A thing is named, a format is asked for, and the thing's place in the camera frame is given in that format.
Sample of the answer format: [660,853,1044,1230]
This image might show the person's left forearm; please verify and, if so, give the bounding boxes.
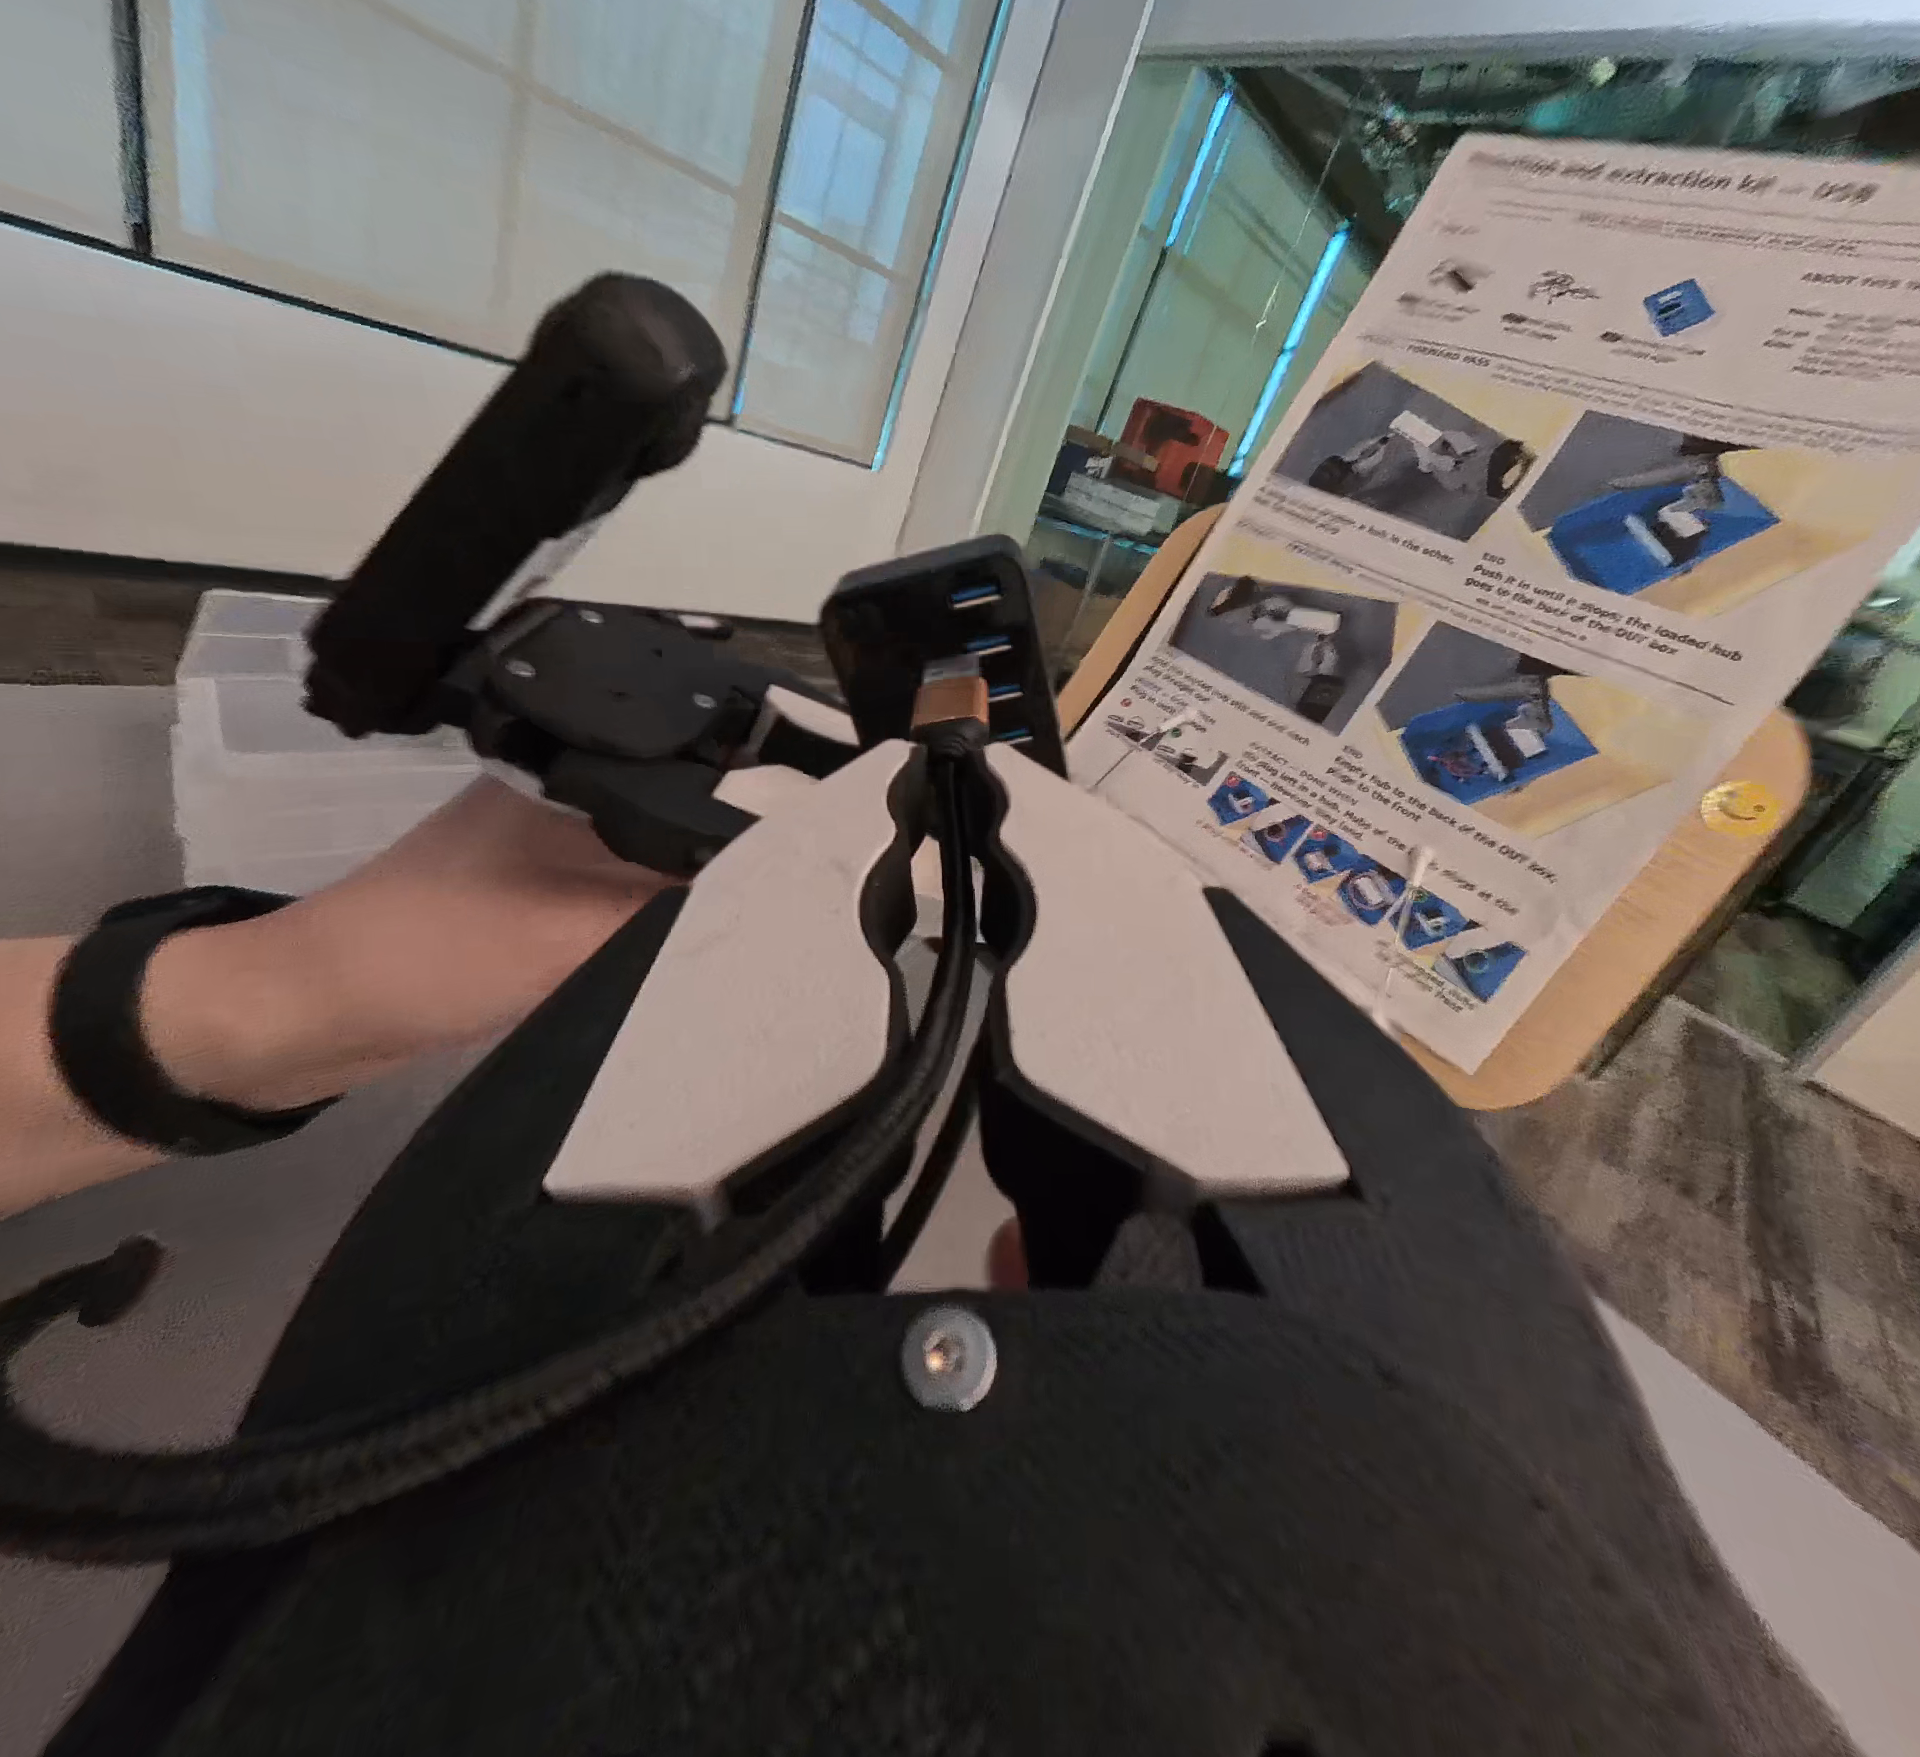
[0,909,302,1227]

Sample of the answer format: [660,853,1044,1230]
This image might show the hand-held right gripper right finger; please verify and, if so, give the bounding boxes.
[963,741,1356,1206]

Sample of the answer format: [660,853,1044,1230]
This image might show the printed instruction sheet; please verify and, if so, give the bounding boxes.
[1101,129,1920,1076]

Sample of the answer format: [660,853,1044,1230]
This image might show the clear plastic bin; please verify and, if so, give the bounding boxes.
[170,588,518,895]

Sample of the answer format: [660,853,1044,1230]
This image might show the black usb hub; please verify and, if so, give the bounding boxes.
[820,534,1071,784]

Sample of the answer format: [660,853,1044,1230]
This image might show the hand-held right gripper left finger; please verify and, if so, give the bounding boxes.
[541,741,923,1230]

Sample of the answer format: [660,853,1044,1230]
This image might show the wooden display board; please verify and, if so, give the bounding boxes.
[1051,504,1816,1114]

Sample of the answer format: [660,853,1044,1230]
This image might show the person's left hand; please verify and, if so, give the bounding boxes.
[285,784,689,1121]

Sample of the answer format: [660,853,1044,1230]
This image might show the black usb cable orange plugs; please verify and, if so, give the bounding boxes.
[0,674,995,1564]

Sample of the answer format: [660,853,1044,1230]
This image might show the black wristband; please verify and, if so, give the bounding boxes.
[48,887,339,1163]

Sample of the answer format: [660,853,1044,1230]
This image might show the red box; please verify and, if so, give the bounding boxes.
[1118,399,1233,491]

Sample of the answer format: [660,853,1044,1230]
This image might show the large window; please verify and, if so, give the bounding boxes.
[0,0,1052,468]

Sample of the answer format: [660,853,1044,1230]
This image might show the black curled cord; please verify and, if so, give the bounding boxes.
[0,1236,163,1451]

